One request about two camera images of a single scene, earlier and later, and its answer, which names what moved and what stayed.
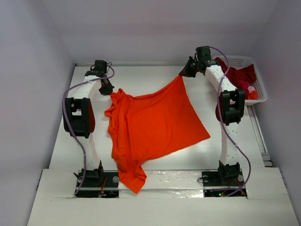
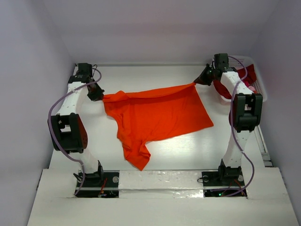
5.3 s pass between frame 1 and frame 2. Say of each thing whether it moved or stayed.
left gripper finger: moved
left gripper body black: moved
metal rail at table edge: stayed
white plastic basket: stayed
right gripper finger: moved
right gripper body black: moved
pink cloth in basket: stayed
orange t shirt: moved
